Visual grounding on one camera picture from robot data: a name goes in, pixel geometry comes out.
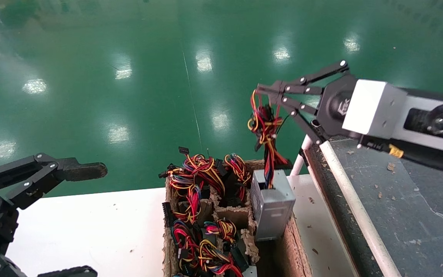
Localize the brown cardboard divider box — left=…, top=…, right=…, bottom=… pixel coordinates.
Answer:
left=163, top=158, right=314, bottom=277

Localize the orange blue wire bundle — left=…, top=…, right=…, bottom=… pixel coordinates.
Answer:
left=198, top=239, right=245, bottom=277

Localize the white frame leg pipe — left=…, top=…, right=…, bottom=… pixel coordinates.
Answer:
left=290, top=135, right=313, bottom=177

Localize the grey power supply with wires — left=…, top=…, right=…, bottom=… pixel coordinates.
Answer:
left=247, top=89, right=296, bottom=242

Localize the large colourful wire bundle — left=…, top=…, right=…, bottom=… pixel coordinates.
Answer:
left=159, top=147, right=226, bottom=224

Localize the black pipe corner connector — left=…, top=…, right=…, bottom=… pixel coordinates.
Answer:
left=309, top=118, right=328, bottom=144

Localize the red yellow wire bundle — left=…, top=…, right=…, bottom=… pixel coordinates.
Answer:
left=225, top=154, right=253, bottom=201

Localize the red blue wire bundle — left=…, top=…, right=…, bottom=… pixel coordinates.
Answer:
left=172, top=220, right=203, bottom=270

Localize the dark conveyor belt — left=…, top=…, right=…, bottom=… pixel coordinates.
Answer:
left=304, top=137, right=443, bottom=277

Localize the black multi-pin connector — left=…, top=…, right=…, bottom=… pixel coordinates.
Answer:
left=231, top=244, right=250, bottom=272
left=162, top=202, right=173, bottom=227

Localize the black cable with yellow plug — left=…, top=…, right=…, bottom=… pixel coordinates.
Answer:
left=358, top=140, right=443, bottom=175

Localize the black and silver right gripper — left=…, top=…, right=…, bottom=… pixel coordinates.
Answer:
left=255, top=60, right=408, bottom=145

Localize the white frame rail pipe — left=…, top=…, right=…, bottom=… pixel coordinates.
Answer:
left=319, top=140, right=403, bottom=277

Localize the small colourful wire bundle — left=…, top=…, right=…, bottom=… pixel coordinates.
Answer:
left=205, top=219, right=238, bottom=241

